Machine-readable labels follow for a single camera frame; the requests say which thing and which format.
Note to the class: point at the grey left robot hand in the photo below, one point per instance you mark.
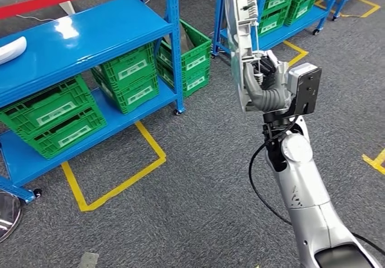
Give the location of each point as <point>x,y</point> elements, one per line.
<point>88,260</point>

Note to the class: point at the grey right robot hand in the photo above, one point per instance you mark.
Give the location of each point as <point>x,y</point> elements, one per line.
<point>279,77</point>

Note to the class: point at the silver wheel hubcap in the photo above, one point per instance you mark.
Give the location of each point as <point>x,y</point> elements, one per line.
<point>240,39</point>

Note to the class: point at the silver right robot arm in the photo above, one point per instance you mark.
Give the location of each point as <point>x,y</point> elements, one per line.
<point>303,194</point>

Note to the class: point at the grey flat part in crate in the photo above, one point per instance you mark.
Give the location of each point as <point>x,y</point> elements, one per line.
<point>185,39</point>

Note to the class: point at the white curved plastic part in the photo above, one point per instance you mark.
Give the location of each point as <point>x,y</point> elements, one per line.
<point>12,49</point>

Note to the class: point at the yellow floor tape line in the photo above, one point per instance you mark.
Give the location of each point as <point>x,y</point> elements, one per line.
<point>296,47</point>

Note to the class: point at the yellow floor tape square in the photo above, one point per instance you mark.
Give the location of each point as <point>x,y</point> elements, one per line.
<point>120,186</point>

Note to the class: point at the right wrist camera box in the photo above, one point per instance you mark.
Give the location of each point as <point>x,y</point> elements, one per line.
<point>305,89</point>

